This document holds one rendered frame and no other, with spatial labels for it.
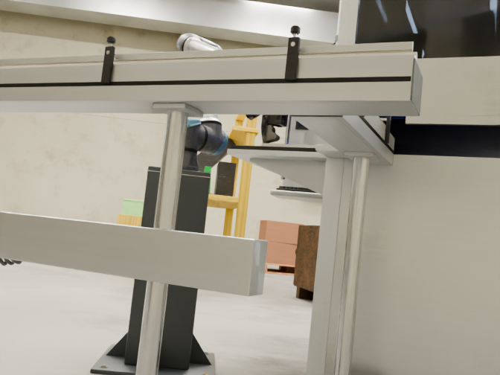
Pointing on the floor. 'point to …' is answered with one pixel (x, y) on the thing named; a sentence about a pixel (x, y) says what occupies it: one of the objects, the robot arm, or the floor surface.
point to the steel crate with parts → (306, 261)
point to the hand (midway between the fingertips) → (264, 145)
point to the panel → (424, 268)
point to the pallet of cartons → (280, 245)
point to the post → (329, 224)
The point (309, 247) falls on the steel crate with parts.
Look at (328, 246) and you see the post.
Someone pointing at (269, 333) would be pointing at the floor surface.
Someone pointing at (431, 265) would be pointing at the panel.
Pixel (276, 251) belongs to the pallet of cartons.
